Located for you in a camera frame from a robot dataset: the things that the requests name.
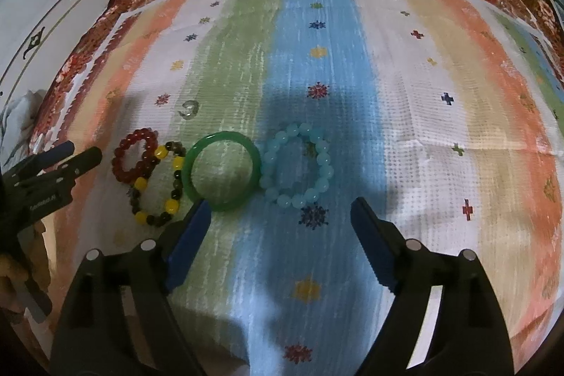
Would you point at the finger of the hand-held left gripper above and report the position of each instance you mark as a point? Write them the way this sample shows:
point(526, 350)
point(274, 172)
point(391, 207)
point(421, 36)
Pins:
point(55, 152)
point(79, 163)

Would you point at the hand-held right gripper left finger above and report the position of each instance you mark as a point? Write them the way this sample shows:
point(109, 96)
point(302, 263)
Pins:
point(190, 244)

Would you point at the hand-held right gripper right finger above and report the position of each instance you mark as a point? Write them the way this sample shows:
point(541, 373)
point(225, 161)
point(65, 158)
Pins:
point(374, 244)

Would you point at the green jade bangle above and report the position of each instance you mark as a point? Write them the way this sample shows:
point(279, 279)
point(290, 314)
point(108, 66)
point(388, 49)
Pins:
point(192, 178)

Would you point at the person's left hand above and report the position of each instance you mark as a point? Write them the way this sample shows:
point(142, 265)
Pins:
point(7, 275)

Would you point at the crumpled white cloth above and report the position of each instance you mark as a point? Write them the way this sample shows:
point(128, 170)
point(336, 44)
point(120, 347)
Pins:
point(16, 116)

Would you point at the striped pastel blanket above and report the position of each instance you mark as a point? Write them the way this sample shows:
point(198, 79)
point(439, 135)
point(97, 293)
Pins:
point(308, 50)

